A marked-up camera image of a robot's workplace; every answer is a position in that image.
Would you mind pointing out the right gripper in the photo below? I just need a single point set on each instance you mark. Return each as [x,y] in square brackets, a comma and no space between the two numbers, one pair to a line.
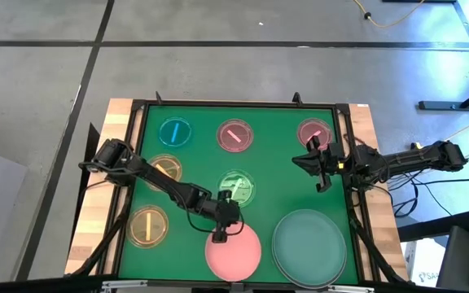
[325,179]

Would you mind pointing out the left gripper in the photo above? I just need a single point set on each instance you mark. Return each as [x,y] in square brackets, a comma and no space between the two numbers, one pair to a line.
[221,228]

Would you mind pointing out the transparent orange small plate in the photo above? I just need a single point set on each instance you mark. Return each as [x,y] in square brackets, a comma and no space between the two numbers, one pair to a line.
[173,164]
[137,228]

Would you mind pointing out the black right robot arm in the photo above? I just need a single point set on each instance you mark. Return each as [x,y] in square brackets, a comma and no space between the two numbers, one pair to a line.
[405,160]

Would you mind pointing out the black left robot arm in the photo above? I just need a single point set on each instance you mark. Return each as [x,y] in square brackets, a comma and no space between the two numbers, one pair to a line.
[165,181]

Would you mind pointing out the transparent green small plate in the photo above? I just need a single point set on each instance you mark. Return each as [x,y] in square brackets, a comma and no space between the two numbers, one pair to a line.
[244,189]

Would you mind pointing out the transparent pink small plate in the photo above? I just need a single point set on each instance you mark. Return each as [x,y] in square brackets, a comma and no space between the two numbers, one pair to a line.
[322,128]
[242,142]

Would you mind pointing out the green table mat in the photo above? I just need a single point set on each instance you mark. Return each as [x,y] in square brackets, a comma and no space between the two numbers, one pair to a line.
[279,191]

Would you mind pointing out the large pink plastic plate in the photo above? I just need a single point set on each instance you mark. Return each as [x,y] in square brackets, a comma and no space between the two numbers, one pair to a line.
[234,256]

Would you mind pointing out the large teal plastic plate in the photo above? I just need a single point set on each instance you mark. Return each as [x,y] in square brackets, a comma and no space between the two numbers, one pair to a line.
[308,246]

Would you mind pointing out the transparent blue small plate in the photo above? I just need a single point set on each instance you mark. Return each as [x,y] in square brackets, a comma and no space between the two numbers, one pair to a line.
[167,136]

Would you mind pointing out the large white plastic plate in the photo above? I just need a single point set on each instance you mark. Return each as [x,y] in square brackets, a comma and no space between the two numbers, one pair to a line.
[309,285]

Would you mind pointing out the black metal base bar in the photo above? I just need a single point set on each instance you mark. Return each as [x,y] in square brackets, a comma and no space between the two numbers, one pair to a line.
[430,230]

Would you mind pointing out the white printed box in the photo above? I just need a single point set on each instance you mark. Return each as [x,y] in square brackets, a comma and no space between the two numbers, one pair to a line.
[423,264]

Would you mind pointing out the grey case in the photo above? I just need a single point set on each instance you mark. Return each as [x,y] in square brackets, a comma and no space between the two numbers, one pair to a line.
[462,260]

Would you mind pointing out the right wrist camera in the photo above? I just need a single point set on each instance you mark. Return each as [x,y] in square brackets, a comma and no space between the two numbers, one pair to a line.
[334,152]

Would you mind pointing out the black metal table frame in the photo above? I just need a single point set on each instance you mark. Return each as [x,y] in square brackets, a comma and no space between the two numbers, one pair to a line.
[238,103]

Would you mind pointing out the silver metal bracket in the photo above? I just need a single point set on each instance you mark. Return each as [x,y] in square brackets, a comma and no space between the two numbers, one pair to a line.
[350,289]
[118,285]

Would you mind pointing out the black desk frame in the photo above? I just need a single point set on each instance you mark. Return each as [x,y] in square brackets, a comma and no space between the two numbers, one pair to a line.
[442,106]

